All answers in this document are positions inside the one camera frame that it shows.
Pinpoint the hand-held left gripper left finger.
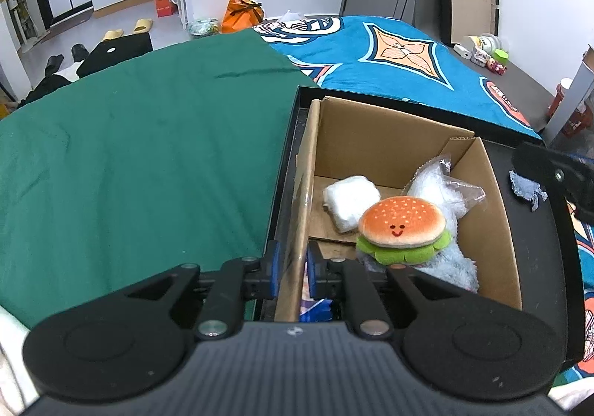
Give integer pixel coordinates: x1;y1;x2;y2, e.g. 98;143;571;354
124;240;281;339

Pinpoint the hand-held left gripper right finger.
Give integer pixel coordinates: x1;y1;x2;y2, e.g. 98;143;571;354
306;240;469;338

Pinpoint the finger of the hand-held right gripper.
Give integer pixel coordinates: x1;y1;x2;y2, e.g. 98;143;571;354
512;141;594;224

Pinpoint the white plastic-wrapped soft pack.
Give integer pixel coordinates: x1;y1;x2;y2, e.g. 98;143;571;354
322;175;382;233

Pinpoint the burger plush toy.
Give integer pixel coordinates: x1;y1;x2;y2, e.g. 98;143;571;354
356;196;453;266

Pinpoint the black tray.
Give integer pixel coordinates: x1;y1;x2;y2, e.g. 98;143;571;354
251;86;586;366

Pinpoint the clear bag of white stuffing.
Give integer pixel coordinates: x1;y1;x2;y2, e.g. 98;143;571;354
401;155;487;224

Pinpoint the brown cardboard box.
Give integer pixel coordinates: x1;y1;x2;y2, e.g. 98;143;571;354
274;96;524;323

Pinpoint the blue denim cloth scrap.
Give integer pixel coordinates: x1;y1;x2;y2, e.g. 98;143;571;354
509;170;549;212

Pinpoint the colourful snack packet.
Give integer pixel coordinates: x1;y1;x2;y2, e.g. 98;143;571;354
299;284;337;323

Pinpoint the red printed container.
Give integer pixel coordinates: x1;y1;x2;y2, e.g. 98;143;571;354
561;103;588;136

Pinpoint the red cup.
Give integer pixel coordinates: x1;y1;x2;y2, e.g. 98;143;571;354
546;78;574;119

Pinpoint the grey cardboard column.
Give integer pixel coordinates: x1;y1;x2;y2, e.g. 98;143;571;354
541;45;594;145

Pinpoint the grey plush toy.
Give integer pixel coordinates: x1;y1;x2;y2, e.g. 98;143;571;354
359;219;481;294

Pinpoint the white jar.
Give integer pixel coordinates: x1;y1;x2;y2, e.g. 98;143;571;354
463;33;502;56

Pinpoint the blue printed blanket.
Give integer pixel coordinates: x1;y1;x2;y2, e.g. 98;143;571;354
253;16;594;386

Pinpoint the green blanket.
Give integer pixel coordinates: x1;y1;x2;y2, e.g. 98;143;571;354
0;29;321;331

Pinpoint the green plastic bag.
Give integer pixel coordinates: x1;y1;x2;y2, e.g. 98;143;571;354
188;18;222;37

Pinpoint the orange bag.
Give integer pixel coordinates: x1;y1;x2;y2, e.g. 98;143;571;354
221;0;265;34

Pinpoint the black bag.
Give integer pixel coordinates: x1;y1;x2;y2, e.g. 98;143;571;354
76;32;154;78

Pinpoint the black and white cloth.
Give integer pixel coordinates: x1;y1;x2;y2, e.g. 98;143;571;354
19;63;84;108

